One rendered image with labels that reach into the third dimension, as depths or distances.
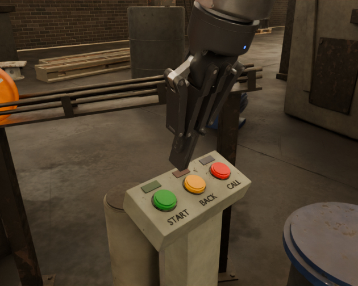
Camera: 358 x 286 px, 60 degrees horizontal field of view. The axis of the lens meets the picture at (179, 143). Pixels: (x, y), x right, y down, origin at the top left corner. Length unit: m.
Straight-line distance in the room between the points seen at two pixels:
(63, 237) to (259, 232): 0.85
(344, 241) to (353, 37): 1.84
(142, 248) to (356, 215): 0.54
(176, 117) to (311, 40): 2.29
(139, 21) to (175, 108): 2.84
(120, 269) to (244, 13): 0.63
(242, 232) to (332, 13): 1.72
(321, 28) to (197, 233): 2.20
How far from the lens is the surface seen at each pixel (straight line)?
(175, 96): 0.37
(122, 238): 0.72
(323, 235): 0.81
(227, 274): 1.25
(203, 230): 0.62
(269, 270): 1.30
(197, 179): 0.59
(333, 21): 2.56
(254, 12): 0.34
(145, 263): 0.78
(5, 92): 0.90
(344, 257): 0.77
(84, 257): 1.35
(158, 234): 0.52
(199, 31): 0.35
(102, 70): 4.69
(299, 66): 2.74
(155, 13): 3.14
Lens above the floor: 0.92
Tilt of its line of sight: 24 degrees down
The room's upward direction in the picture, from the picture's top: straight up
